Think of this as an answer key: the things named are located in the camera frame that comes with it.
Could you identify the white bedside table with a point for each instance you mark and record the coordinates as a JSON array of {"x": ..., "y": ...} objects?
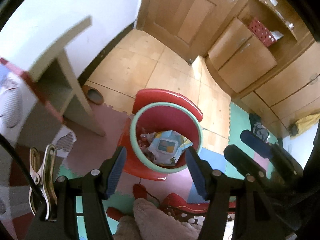
[{"x": 42, "y": 62}]

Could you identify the teal wet wipes pack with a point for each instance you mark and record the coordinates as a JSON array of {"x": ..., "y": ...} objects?
[{"x": 167, "y": 147}]

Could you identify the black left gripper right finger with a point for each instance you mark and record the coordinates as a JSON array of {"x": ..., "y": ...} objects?
[{"x": 254, "y": 216}]

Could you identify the dark crumpled clothing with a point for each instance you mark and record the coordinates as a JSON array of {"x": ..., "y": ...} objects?
[{"x": 257, "y": 128}]

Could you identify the red perforated basket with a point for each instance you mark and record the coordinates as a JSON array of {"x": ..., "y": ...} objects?
[{"x": 261, "y": 32}]

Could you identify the red green trash bin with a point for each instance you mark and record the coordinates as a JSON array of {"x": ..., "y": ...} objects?
[{"x": 160, "y": 117}]

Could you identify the metal spring clamp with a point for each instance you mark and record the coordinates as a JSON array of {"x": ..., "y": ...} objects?
[{"x": 42, "y": 174}]

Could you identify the white feather shuttlecock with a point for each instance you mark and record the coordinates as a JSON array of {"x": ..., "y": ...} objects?
[{"x": 145, "y": 139}]

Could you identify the wooden cabinet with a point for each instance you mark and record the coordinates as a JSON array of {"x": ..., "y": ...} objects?
[{"x": 279, "y": 83}]

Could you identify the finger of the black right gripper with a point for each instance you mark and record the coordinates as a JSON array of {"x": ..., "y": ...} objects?
[
  {"x": 255, "y": 143},
  {"x": 243, "y": 163}
]

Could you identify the brown slipper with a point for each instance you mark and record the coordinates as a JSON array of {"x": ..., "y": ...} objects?
[{"x": 93, "y": 95}]

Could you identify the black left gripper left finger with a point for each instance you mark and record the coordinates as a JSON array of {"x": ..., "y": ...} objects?
[{"x": 96, "y": 186}]

